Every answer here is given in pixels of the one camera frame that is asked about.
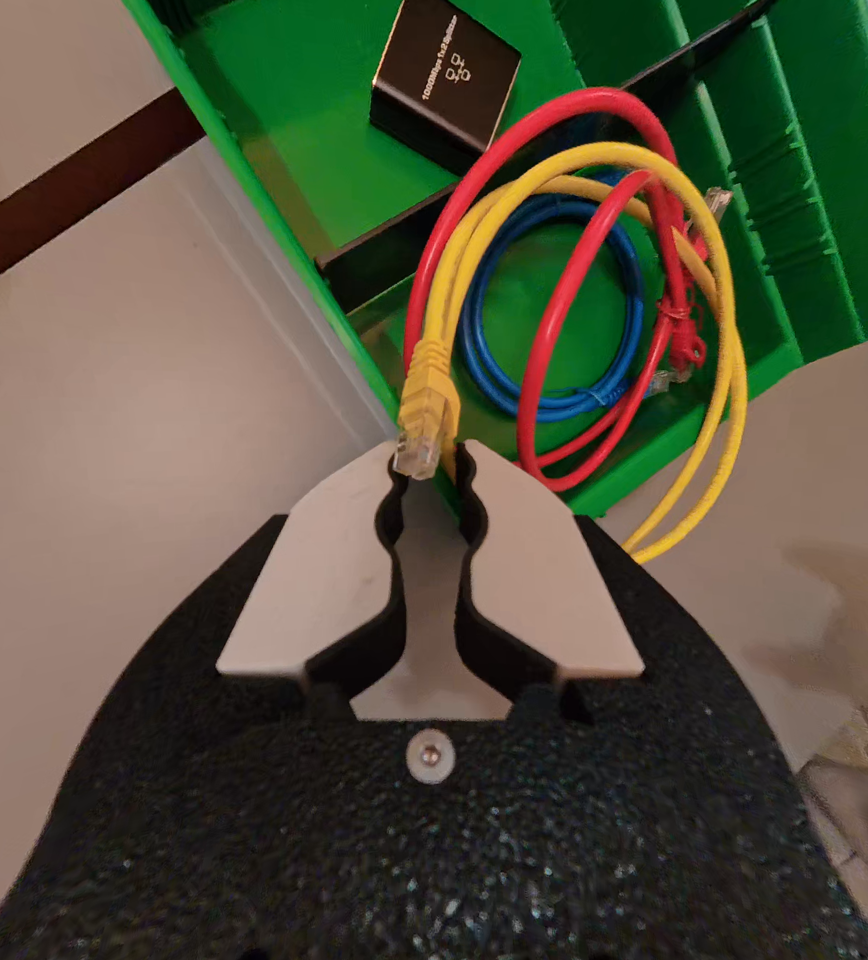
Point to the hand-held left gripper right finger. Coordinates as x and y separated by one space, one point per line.
554 592

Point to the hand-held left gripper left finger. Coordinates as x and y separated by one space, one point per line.
321 577

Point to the green plastic bin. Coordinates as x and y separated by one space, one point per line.
291 112

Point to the black ethernet splitter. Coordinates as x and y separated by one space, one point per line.
441 75

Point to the black bin divider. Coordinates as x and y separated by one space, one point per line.
374 259

